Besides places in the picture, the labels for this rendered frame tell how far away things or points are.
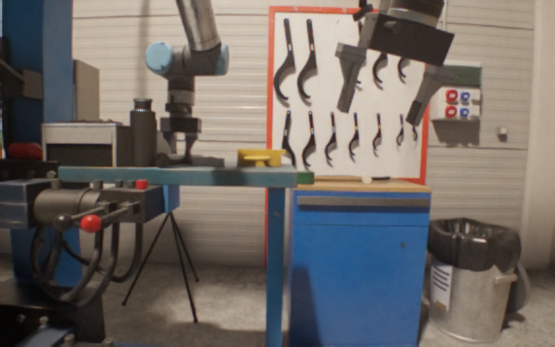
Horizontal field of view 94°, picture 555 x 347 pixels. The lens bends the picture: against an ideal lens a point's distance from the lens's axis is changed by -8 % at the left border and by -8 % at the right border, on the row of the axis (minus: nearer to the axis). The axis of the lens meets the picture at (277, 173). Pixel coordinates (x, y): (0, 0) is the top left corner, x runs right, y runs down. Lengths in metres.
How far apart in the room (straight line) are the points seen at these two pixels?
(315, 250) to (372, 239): 0.30
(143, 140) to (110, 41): 2.36
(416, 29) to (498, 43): 3.00
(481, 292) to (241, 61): 2.47
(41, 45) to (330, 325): 1.83
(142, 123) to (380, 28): 0.69
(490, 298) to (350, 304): 0.83
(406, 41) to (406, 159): 2.38
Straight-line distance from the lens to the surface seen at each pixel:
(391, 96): 2.80
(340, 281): 1.61
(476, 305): 2.08
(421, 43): 0.50
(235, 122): 2.65
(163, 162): 0.87
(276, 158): 0.98
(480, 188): 3.27
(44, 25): 1.42
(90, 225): 0.63
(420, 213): 1.63
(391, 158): 2.77
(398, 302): 1.76
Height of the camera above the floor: 1.13
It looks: 5 degrees down
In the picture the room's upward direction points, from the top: 1 degrees clockwise
